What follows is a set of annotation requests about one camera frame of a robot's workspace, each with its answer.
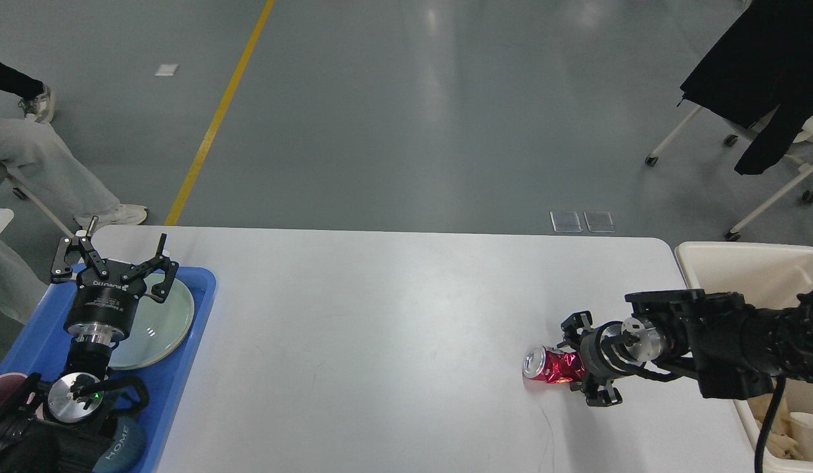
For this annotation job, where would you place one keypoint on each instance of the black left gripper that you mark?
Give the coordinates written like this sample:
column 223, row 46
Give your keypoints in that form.
column 104, row 305

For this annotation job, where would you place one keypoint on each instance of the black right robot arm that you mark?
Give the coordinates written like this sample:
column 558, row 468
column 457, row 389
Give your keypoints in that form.
column 734, row 350

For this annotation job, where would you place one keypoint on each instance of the pink ribbed mug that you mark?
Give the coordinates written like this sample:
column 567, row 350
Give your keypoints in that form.
column 9, row 382

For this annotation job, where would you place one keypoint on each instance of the grey chair with legs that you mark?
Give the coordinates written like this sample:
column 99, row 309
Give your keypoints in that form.
column 26, row 222

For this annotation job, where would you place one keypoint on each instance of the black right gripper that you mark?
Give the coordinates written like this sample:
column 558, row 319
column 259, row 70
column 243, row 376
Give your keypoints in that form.
column 602, row 364

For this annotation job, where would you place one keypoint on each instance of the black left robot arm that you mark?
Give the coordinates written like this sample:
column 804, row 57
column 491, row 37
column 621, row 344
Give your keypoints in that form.
column 67, row 425

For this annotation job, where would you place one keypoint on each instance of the dark teal mug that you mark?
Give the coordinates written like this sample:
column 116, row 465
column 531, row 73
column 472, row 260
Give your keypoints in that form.
column 127, row 447

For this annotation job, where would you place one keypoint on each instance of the beige plastic bin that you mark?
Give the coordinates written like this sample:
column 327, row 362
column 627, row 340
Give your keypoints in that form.
column 768, row 276

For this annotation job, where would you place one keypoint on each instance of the black jacket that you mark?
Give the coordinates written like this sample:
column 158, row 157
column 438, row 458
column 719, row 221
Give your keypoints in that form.
column 763, row 64

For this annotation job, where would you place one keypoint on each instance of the red foil wrapper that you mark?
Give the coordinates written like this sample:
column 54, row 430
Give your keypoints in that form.
column 545, row 364

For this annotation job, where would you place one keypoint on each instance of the seated person grey trousers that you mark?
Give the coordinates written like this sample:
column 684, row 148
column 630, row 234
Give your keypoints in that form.
column 47, row 167

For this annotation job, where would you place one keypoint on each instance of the mint green plate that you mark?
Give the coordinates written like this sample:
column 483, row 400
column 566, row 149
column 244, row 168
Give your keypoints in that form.
column 176, row 313

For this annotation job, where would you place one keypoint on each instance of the white tissue roll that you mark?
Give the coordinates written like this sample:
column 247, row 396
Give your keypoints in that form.
column 802, row 429

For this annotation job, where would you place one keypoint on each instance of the brown paper ball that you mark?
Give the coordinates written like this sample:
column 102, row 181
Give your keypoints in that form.
column 780, row 442

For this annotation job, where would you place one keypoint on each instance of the person in black trousers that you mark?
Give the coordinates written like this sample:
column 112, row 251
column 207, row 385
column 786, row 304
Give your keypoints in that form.
column 37, row 100

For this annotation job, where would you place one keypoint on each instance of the blue plastic tray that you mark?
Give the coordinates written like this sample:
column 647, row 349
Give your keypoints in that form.
column 42, row 347

